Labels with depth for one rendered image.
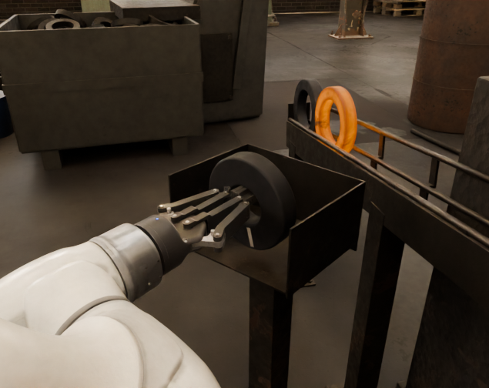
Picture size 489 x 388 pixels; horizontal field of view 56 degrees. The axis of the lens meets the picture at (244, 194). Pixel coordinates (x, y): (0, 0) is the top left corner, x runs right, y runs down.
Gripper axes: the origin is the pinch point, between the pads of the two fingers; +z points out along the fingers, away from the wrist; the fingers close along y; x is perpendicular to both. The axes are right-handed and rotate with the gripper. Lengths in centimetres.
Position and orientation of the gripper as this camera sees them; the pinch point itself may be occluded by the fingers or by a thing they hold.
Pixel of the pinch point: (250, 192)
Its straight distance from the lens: 70.6
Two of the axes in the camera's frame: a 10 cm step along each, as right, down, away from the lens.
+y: 7.4, 3.1, -6.0
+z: 6.7, -3.8, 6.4
